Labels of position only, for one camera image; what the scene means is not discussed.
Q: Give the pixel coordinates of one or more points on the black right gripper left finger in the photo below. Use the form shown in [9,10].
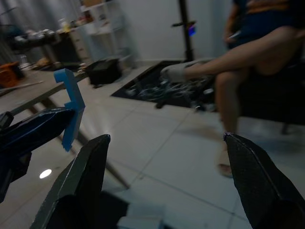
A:
[78,181]

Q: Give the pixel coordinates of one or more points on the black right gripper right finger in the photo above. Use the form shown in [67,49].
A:
[257,181]

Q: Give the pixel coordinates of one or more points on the black storage box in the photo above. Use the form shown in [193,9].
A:
[104,71]

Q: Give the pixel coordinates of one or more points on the seated person in dark shorts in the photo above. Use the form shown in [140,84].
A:
[238,66]

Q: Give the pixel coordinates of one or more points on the black stand pole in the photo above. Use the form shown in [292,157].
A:
[186,23]

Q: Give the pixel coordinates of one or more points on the black chair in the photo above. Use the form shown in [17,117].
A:
[274,95]

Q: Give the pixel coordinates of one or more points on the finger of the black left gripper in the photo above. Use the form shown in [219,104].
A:
[35,133]

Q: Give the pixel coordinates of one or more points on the light blue printed bracket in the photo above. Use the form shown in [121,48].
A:
[74,93]

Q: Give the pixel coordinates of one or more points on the orange box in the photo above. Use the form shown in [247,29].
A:
[9,74]

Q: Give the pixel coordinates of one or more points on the white shelf unit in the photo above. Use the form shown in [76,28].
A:
[107,23]

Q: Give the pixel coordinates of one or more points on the black floor mat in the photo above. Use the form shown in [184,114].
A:
[143,81]

